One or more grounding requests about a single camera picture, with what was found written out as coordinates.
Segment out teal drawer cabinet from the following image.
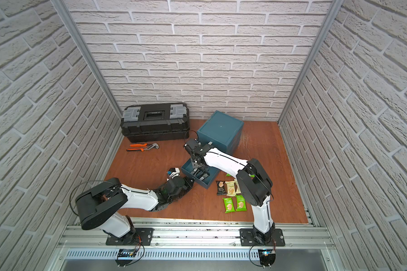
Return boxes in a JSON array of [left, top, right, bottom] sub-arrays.
[[197, 111, 244, 155]]

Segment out yellow cookie packet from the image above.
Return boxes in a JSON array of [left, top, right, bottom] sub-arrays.
[[225, 181, 236, 196], [234, 179, 241, 195]]

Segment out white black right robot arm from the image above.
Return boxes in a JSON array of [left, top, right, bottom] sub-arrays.
[[184, 139, 274, 243]]

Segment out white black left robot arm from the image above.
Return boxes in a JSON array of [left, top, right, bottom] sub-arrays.
[[75, 175, 194, 238]]

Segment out black plastic toolbox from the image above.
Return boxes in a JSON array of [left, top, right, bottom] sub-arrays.
[[120, 103, 190, 143]]

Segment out left controller board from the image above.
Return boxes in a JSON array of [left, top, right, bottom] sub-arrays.
[[115, 249, 138, 267]]

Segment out controller board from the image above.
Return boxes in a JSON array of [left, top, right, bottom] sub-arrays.
[[258, 249, 277, 267], [115, 249, 138, 267]]

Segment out right controller board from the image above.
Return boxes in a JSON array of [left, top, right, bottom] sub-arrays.
[[258, 249, 277, 267]]

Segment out left aluminium corner profile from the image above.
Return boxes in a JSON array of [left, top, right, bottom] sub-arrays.
[[52, 0, 122, 118]]

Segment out aluminium corner profile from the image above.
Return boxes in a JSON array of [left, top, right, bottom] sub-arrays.
[[277, 0, 344, 124], [52, 0, 122, 118]]

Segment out right aluminium corner profile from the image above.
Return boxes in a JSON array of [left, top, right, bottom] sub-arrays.
[[277, 0, 344, 124]]

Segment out orange handled groove pliers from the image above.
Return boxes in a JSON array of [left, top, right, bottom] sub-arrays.
[[126, 143, 159, 152]]

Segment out aluminium front rail frame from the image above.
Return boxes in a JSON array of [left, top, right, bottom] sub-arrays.
[[46, 217, 343, 271]]

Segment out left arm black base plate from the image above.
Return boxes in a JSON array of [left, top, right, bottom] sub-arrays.
[[106, 228, 154, 246]]

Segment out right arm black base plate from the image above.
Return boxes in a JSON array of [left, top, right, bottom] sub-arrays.
[[239, 228, 286, 247]]

